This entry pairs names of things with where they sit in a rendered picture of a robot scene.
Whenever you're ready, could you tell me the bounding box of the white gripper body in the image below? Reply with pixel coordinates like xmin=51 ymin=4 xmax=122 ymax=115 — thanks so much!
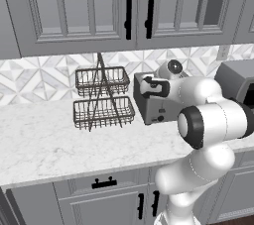
xmin=138 ymin=80 xmax=151 ymax=97

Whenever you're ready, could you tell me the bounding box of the grey toaster oven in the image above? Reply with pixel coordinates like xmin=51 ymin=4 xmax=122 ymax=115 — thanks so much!
xmin=213 ymin=59 xmax=254 ymax=111

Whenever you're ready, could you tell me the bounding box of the grey drawer front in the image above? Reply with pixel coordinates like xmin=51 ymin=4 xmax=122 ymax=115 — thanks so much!
xmin=53 ymin=168 xmax=151 ymax=200

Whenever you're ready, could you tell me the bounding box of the grey base cupboard door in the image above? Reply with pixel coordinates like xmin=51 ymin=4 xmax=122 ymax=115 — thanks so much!
xmin=146 ymin=182 xmax=172 ymax=225
xmin=58 ymin=191 xmax=149 ymax=225

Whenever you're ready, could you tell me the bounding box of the grey base cupboard run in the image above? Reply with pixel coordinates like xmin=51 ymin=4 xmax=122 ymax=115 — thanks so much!
xmin=201 ymin=150 xmax=254 ymax=225

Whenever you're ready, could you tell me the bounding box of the grey plain base panel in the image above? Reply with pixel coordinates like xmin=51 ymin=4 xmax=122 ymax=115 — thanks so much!
xmin=5 ymin=182 xmax=64 ymax=225

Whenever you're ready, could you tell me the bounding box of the two-tier wire basket stand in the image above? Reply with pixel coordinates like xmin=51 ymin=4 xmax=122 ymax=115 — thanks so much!
xmin=72 ymin=52 xmax=136 ymax=133

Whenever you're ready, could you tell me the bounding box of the black cupboard door handle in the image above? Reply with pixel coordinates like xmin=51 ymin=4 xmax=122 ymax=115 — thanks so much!
xmin=151 ymin=189 xmax=161 ymax=218
xmin=144 ymin=0 xmax=157 ymax=41
xmin=136 ymin=192 xmax=145 ymax=221
xmin=123 ymin=0 xmax=134 ymax=41

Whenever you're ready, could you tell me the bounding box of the grey wall socket plate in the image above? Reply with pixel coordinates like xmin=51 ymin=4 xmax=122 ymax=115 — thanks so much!
xmin=217 ymin=44 xmax=230 ymax=61

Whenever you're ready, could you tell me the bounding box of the grey wall cupboard door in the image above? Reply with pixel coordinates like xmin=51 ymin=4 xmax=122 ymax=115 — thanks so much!
xmin=233 ymin=0 xmax=254 ymax=45
xmin=1 ymin=0 xmax=139 ymax=58
xmin=136 ymin=0 xmax=250 ymax=51

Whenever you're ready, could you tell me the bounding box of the black drawer handle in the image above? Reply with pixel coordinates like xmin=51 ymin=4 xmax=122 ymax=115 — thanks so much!
xmin=90 ymin=175 xmax=118 ymax=190

